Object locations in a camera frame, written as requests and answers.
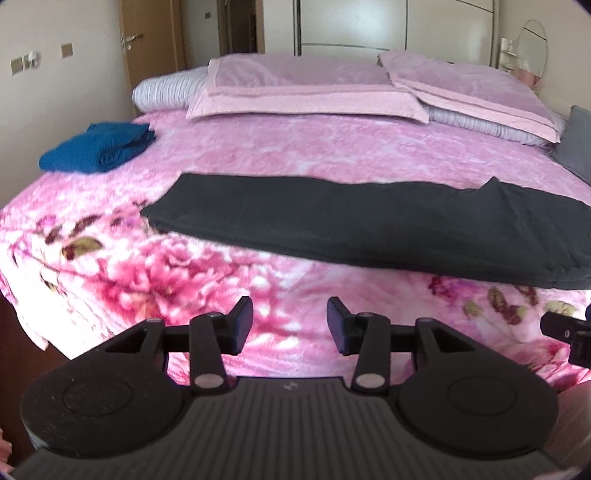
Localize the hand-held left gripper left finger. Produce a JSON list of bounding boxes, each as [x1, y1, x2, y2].
[[105, 296, 254, 395]]

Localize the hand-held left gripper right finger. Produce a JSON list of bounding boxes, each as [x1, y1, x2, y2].
[[326, 298, 467, 393]]

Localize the black pants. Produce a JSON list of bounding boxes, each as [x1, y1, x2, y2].
[[140, 172, 591, 291]]

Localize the grey-blue cushion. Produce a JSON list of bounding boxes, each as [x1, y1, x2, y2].
[[550, 105, 591, 178]]

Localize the pink floral blanket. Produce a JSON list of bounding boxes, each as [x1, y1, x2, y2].
[[0, 108, 591, 384]]

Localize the lavender striped pillow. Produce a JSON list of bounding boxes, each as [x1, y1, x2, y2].
[[132, 66, 209, 110], [422, 105, 568, 146]]

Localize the folded blue sweater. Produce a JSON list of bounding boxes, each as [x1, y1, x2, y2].
[[39, 121, 157, 174]]

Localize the pink pillow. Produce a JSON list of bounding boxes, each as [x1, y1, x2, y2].
[[186, 53, 431, 124], [378, 50, 563, 143]]

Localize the white vanity shelf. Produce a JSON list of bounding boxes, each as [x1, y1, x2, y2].
[[499, 37, 520, 72]]

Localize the wooden door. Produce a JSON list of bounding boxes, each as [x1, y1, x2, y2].
[[119, 0, 188, 109]]

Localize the oval mirror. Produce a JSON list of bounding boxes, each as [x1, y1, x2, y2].
[[516, 20, 548, 78]]

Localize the white wardrobe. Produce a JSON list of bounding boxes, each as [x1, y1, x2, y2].
[[295, 0, 502, 70]]

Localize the wooden door frame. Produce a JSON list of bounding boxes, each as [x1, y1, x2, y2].
[[216, 0, 267, 57]]

